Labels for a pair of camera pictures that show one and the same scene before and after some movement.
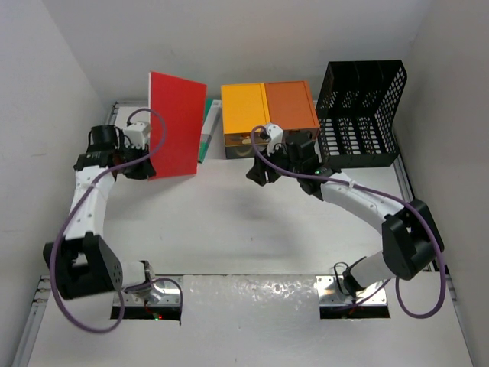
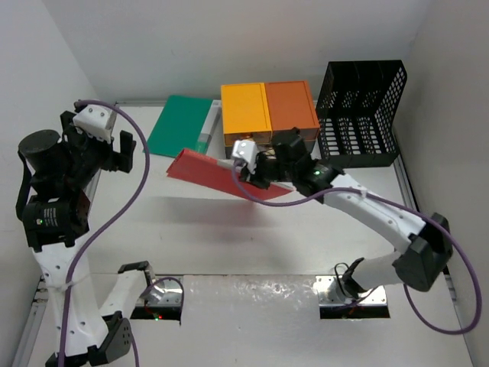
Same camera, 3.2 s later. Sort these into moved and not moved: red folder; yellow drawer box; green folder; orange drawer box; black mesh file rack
Moved: green folder; red folder
Not moved: orange drawer box; black mesh file rack; yellow drawer box
